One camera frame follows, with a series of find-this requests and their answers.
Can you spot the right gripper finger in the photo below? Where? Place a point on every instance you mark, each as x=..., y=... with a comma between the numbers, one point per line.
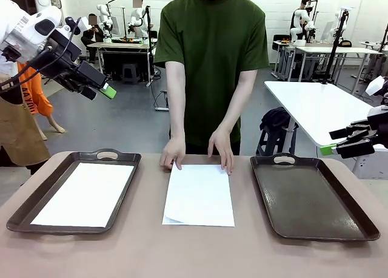
x=354, y=147
x=351, y=130

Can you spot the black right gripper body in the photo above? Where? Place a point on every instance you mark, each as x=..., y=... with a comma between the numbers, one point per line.
x=380, y=126

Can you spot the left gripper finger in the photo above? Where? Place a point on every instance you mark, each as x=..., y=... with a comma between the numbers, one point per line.
x=94, y=76
x=83, y=91

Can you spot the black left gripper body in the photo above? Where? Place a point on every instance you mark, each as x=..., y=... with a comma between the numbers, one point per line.
x=59, y=56

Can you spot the white A4 paper sheet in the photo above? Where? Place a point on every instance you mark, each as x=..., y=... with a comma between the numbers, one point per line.
x=85, y=193

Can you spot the white A4 paper stack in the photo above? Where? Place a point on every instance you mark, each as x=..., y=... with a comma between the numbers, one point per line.
x=198, y=196

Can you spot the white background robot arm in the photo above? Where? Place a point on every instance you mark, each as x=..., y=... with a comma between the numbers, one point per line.
x=298, y=26
x=104, y=20

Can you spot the person's left forearm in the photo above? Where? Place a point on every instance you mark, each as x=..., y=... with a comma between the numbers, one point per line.
x=235, y=114

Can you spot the person's right forearm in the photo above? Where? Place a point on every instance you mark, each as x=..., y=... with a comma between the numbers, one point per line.
x=177, y=117

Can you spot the person's right hand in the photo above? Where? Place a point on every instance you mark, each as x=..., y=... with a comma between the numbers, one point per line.
x=174, y=152

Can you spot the person's left hand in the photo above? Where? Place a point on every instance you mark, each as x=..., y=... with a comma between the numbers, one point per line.
x=222, y=147

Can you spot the grey plastic stool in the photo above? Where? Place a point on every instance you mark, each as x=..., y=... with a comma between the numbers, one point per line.
x=129, y=73

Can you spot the seated person in black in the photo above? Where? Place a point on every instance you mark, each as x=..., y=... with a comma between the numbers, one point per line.
x=92, y=35

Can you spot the wooden top work table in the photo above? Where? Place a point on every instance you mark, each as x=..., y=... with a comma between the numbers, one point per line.
x=121, y=45

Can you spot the white rectangular table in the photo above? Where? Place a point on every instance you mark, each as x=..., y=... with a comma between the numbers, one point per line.
x=312, y=108

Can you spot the brown plastic serving tray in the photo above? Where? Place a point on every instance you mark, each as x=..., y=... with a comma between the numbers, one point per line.
x=309, y=205
x=21, y=217

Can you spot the standing background person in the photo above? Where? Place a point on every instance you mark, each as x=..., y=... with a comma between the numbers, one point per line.
x=144, y=20

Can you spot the bystander in brown apron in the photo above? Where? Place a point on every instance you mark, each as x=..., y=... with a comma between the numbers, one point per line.
x=18, y=132

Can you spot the black plastic stool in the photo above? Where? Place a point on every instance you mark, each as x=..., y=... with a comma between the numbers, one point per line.
x=274, y=141

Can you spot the black jacket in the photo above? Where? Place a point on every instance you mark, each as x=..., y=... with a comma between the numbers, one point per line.
x=274, y=117

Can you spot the white background desk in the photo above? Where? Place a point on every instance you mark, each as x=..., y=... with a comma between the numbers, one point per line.
x=333, y=49

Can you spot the black pole stand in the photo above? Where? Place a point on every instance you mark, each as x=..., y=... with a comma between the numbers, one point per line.
x=336, y=44

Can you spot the person in green t-shirt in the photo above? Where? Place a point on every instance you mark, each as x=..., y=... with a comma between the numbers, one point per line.
x=212, y=47

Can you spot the background person black clothes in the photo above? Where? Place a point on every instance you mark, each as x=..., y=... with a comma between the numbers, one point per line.
x=306, y=5

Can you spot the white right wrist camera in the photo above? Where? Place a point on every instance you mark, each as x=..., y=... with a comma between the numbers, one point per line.
x=374, y=86

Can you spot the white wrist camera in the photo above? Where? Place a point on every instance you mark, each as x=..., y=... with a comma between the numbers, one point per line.
x=374, y=86
x=84, y=23

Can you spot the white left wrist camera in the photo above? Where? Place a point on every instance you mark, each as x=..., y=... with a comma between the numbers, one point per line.
x=84, y=23

